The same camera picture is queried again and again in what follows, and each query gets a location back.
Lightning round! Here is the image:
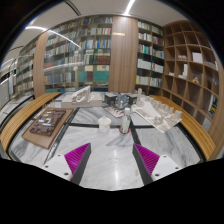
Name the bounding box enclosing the brown model on wooden board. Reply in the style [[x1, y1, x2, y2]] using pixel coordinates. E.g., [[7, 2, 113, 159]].
[[21, 108, 75, 150]]

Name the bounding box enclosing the flat site plan model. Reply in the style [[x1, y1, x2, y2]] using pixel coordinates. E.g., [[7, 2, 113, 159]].
[[105, 105, 126, 119]]

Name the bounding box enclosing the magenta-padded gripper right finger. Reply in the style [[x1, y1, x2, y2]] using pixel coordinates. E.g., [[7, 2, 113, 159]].
[[132, 143, 184, 186]]

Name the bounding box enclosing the dark building model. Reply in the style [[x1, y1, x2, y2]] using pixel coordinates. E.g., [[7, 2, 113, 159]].
[[103, 92, 118, 107], [128, 93, 140, 106]]

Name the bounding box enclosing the clear plastic bottle white cap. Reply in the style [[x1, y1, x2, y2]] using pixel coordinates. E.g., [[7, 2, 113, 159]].
[[119, 107, 132, 134]]

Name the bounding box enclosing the white architectural model with ramp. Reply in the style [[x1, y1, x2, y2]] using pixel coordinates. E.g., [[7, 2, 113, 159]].
[[60, 84, 104, 109]]

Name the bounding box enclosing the large white city block model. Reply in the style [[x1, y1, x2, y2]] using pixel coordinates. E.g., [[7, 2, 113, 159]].
[[130, 88, 184, 134]]

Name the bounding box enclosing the straight ceiling light strip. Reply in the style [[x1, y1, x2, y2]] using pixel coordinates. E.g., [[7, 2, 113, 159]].
[[123, 0, 136, 16]]

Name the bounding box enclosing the curved wooden slatted bench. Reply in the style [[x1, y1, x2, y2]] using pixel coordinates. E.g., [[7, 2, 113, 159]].
[[0, 92, 63, 153], [149, 94, 217, 162]]

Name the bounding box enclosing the wooden cubby shelf unit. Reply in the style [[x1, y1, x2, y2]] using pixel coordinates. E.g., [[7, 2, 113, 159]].
[[161, 19, 224, 119]]

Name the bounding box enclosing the white cup yellow rim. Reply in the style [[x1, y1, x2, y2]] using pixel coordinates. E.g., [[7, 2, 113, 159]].
[[97, 117, 112, 134]]

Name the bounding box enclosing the grey-blue building model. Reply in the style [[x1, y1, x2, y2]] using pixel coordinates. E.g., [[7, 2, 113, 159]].
[[115, 94, 130, 110]]

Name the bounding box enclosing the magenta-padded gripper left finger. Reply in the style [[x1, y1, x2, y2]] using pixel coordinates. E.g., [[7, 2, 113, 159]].
[[41, 142, 93, 186]]

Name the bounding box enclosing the tall wooden bookshelf wall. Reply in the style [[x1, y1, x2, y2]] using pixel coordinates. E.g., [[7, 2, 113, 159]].
[[43, 14, 165, 95]]

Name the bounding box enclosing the glass-fronted side bookshelf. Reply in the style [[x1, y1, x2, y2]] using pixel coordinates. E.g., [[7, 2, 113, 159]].
[[0, 46, 44, 103]]

